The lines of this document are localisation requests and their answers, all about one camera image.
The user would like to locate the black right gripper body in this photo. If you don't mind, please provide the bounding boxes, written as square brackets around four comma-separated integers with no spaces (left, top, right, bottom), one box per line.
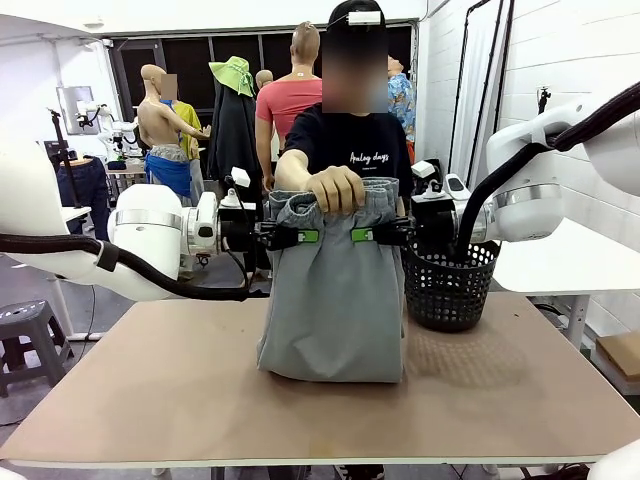
[412,195,459,248]

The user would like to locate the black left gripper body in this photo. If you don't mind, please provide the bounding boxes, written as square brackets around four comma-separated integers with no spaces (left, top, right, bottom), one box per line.
[219,209,259,252]

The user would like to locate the grey training pants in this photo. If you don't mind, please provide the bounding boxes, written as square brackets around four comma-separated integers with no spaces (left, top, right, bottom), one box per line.
[256,177,407,384]

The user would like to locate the person's right forearm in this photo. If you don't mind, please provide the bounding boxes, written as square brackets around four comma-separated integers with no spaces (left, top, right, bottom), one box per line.
[274,148,322,201]

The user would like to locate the person's right hand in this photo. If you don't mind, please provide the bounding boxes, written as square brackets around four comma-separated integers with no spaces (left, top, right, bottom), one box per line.
[305,165,367,217]

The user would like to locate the black perforated plastic basket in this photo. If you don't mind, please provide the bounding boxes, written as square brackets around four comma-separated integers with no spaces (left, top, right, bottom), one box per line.
[402,238,502,333]

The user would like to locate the mannequin in black coat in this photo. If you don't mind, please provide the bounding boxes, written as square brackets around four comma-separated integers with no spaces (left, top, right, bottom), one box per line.
[206,82,274,284]

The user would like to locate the person in black t-shirt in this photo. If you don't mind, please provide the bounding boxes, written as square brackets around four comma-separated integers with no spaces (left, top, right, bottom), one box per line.
[274,27,417,201]

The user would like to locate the person in yellow shirt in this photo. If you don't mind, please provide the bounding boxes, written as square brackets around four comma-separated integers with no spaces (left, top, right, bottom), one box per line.
[159,73,204,191]

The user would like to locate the mannequin in floral shirt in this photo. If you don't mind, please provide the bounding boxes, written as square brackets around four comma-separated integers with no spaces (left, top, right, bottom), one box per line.
[386,55,418,147]

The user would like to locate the mannequin with red top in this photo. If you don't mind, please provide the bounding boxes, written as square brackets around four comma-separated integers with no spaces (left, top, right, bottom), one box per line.
[254,21,324,194]

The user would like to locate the bare-chested tan mannequin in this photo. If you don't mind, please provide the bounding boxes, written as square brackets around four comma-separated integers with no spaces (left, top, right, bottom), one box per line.
[136,63,212,201]

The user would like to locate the large white side table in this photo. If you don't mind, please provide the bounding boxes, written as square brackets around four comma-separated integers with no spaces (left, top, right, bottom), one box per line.
[492,214,640,351]

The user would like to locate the green bucket hat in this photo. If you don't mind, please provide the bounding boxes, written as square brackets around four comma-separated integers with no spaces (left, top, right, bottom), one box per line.
[208,55,258,99]

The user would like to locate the dark blue jeans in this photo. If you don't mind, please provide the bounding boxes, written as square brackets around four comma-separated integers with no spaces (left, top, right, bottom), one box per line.
[55,155,111,242]

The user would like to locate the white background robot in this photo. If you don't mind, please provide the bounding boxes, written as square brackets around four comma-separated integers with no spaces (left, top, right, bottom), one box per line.
[74,99,141,164]

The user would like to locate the black backdrop stand pole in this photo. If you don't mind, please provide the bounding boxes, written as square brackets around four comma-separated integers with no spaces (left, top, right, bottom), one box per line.
[452,0,517,151]

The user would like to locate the black cap with white tag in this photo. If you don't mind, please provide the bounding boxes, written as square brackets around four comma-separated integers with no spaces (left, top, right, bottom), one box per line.
[327,0,389,30]

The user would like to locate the brown cardboard box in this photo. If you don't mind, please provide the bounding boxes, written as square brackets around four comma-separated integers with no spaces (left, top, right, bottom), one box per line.
[594,331,640,385]

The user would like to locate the grey plastic stool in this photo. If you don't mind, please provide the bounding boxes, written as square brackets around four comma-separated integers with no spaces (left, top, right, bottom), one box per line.
[0,299,76,399]

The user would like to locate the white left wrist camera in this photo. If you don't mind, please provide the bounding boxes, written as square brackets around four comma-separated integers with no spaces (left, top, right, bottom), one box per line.
[219,166,252,209]

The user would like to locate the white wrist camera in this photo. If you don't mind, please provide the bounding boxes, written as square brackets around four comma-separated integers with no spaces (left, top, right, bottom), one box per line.
[219,166,252,209]
[410,159,448,197]

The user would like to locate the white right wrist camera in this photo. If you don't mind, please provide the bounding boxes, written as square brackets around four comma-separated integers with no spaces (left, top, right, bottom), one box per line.
[410,159,448,197]

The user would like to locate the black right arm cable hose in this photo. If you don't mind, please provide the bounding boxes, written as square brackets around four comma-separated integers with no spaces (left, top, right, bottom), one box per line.
[451,81,640,262]

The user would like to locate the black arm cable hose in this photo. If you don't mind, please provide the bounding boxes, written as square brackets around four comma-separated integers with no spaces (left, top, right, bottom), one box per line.
[451,81,640,262]
[0,232,257,303]

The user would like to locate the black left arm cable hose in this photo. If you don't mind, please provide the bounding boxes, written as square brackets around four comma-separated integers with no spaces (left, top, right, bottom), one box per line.
[0,232,257,303]

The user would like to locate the black camera tripod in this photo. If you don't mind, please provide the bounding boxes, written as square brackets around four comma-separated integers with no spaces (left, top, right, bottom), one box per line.
[46,106,82,210]

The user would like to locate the black floor cables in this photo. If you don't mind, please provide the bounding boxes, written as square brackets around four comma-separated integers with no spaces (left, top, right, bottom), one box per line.
[522,462,601,480]

